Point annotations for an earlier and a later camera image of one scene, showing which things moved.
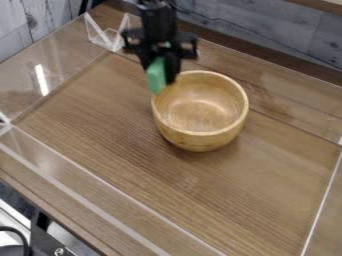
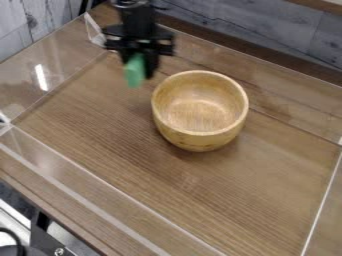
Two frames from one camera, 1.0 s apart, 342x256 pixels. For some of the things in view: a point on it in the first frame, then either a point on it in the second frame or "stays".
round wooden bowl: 200,111 stays
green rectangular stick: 157,74 → 136,70
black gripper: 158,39 → 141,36
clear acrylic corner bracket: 110,38 stays
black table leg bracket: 43,243 stays
